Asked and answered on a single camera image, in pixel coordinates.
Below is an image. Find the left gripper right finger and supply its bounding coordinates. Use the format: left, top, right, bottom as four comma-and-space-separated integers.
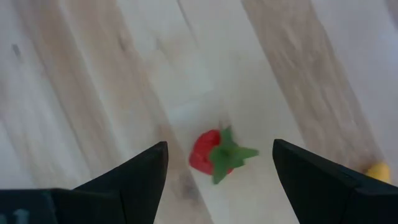
272, 139, 398, 224

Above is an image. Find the red plastic strawberry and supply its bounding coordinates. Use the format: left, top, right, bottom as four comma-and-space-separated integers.
188, 125, 260, 185

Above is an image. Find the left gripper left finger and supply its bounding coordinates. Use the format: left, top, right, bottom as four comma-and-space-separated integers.
51, 141, 169, 224

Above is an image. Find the yellow plastic produce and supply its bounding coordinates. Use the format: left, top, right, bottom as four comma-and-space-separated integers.
364, 161, 392, 184

